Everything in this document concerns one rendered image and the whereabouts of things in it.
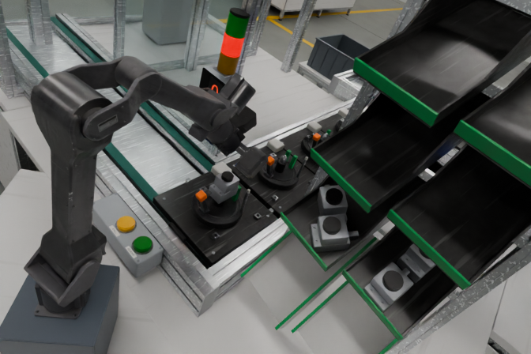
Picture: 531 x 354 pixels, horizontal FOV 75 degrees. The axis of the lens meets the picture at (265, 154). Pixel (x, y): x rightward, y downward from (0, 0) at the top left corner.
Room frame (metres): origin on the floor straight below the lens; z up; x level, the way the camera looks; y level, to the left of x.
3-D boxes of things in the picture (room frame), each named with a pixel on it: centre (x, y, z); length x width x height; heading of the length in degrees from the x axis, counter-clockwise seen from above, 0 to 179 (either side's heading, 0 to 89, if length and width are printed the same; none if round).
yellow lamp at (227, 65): (0.82, 0.18, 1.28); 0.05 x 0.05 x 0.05
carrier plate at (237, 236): (0.62, 0.07, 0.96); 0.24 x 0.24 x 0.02; 60
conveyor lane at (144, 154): (0.79, 0.32, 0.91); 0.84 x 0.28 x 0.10; 60
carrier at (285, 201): (0.85, -0.06, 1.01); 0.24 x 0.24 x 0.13; 60
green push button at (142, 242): (0.44, 0.19, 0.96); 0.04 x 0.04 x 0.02
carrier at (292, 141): (1.06, -0.18, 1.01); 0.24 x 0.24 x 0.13; 60
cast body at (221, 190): (0.63, 0.06, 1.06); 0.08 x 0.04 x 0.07; 150
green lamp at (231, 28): (0.82, 0.18, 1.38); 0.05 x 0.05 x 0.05
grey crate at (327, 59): (2.71, -0.41, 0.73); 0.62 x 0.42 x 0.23; 60
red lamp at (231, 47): (0.82, 0.18, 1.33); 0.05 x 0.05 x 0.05
